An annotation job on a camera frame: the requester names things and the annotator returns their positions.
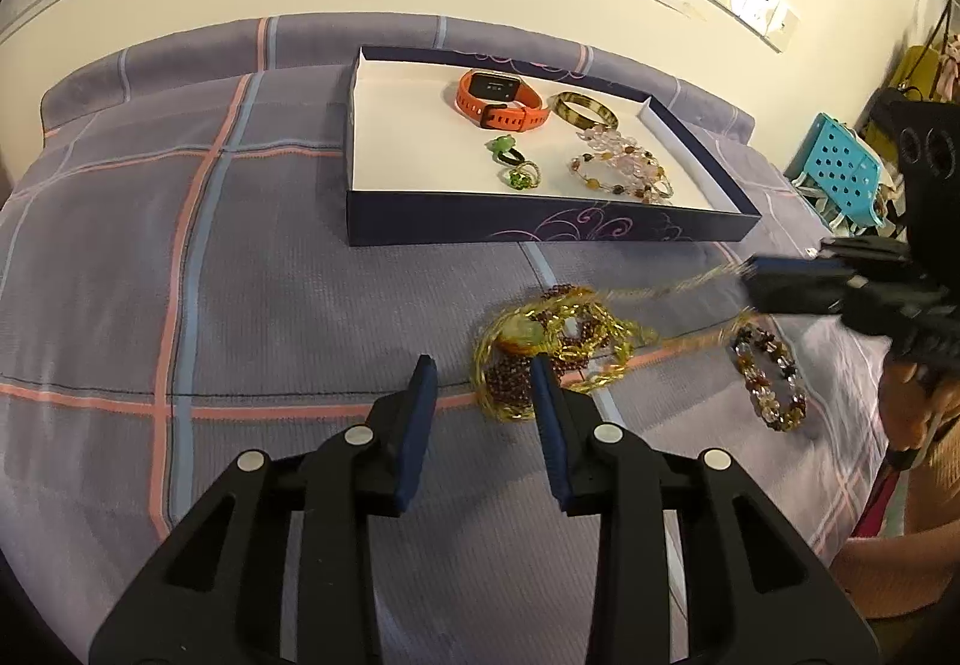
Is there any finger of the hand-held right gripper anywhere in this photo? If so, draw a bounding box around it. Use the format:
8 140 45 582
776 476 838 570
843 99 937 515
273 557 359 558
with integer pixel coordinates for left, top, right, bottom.
748 274 864 318
742 237 912 277

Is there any person's right forearm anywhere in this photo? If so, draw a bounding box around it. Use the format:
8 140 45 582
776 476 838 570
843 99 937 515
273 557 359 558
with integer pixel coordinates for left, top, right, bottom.
829 429 960 622

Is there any yellow bag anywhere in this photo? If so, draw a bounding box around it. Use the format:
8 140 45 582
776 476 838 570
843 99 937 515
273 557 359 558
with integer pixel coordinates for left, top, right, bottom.
892 42 947 102

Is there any yellow chain necklace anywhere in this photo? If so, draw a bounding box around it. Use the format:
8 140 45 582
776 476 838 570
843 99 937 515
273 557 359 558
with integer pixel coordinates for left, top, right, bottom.
471 260 758 423

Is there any person's right hand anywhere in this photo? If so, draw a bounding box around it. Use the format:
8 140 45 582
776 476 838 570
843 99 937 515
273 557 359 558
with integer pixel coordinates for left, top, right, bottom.
881 357 960 457

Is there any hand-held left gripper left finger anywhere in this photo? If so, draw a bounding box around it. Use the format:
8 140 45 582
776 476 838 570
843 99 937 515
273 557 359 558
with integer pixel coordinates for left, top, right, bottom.
88 355 440 665

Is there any dark blue shallow cardboard box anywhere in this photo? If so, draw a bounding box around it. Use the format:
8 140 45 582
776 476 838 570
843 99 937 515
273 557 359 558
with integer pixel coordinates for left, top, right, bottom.
345 44 762 248

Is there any tortoiseshell bangle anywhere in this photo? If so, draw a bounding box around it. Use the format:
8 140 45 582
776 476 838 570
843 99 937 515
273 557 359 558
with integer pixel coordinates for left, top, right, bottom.
553 91 620 132

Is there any mixed brown bead bracelet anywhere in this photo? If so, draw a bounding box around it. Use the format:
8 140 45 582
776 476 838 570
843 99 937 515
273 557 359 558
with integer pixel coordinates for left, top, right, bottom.
729 326 809 433

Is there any amber bead bracelet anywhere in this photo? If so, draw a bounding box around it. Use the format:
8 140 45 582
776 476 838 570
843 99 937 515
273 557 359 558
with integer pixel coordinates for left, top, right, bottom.
568 151 674 205

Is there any dark red bead necklace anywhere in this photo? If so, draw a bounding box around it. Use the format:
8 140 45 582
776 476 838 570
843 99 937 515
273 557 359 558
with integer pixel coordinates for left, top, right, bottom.
484 284 623 405

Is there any orange smart watch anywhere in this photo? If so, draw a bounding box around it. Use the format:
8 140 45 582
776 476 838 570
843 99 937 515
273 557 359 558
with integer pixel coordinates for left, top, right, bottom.
457 68 552 132

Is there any clear crystal bead bracelet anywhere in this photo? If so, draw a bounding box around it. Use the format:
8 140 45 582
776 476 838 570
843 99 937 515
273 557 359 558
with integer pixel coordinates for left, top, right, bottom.
579 128 665 186

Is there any green bead wire ring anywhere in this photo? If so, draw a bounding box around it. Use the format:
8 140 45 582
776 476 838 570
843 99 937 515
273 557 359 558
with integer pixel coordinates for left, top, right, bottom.
499 161 542 192

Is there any teal perforated plastic chair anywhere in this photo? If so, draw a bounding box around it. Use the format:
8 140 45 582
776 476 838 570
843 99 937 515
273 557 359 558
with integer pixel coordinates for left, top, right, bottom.
795 112 887 232

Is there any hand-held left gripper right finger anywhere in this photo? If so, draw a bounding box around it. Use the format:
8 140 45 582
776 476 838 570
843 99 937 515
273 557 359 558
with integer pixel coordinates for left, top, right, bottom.
529 356 878 665

